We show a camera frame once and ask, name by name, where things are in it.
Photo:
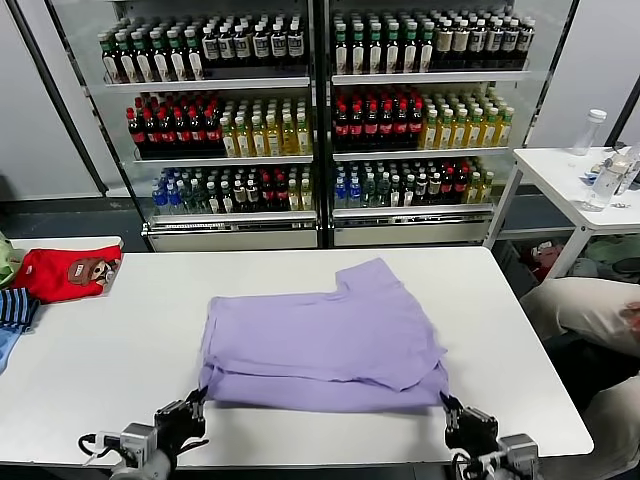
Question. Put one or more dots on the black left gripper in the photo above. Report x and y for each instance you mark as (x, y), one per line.
(180, 430)

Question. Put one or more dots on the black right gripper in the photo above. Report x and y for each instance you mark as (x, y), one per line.
(472, 435)

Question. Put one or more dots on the lavender t-shirt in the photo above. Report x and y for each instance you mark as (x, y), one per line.
(320, 340)

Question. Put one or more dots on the person hand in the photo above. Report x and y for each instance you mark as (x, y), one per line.
(634, 317)

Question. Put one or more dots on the black plastic crate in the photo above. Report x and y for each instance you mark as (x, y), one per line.
(517, 272)

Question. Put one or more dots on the glass display cooler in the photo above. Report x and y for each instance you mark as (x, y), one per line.
(230, 239)
(410, 232)

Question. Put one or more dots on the red cloth in crate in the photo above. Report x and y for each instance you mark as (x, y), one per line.
(547, 260)

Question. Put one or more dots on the grey garment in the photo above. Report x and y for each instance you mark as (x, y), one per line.
(582, 270)

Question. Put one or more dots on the light blue garment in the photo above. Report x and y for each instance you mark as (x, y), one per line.
(6, 347)

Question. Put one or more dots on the red bear print garment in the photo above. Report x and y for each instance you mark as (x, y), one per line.
(50, 275)

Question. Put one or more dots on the blue striped garment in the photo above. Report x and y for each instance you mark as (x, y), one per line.
(15, 307)

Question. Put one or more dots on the clear plastic drink bottle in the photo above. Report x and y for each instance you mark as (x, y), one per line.
(198, 197)
(382, 191)
(186, 197)
(368, 191)

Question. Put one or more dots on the blue label water bottle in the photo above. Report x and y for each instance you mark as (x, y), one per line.
(341, 192)
(160, 197)
(355, 192)
(175, 197)

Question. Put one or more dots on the white cap dark drink bottle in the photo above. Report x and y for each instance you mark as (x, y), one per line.
(510, 39)
(525, 38)
(214, 197)
(243, 46)
(227, 197)
(477, 41)
(260, 45)
(421, 190)
(253, 196)
(409, 191)
(208, 47)
(240, 196)
(395, 191)
(278, 45)
(434, 189)
(494, 40)
(226, 46)
(295, 44)

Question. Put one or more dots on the green garment pile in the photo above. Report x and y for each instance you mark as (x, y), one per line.
(610, 250)

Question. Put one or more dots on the yellow juice bottle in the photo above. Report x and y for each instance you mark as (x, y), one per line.
(306, 195)
(303, 137)
(459, 131)
(288, 138)
(490, 129)
(243, 140)
(228, 140)
(474, 189)
(474, 130)
(293, 196)
(486, 188)
(445, 131)
(505, 128)
(258, 139)
(430, 131)
(273, 138)

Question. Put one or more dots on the red cap cola bottle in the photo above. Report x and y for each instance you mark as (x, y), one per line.
(281, 195)
(135, 132)
(341, 125)
(356, 125)
(181, 129)
(212, 128)
(268, 195)
(448, 187)
(196, 128)
(400, 125)
(166, 130)
(415, 124)
(150, 131)
(371, 125)
(461, 186)
(386, 125)

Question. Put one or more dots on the pale green garment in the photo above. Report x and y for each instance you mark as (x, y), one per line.
(7, 265)

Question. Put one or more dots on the white side table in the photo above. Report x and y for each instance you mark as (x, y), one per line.
(550, 165)

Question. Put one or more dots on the clear plastic water bottle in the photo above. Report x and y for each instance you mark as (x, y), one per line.
(600, 187)

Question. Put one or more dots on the small blue packet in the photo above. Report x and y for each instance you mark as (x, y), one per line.
(592, 174)

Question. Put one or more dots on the clear plastic packaging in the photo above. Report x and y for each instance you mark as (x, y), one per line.
(627, 167)

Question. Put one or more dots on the tall clear bottle white cap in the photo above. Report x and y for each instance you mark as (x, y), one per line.
(590, 135)

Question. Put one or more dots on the black slanted pole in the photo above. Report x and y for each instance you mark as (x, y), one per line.
(625, 117)
(57, 95)

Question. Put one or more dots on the green cap tea bottle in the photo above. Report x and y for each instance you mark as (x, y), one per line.
(125, 61)
(375, 50)
(341, 50)
(426, 49)
(160, 60)
(108, 62)
(392, 50)
(142, 60)
(410, 49)
(194, 58)
(177, 59)
(358, 50)

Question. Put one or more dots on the beige label drink bottle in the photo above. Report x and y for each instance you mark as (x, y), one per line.
(460, 42)
(444, 42)

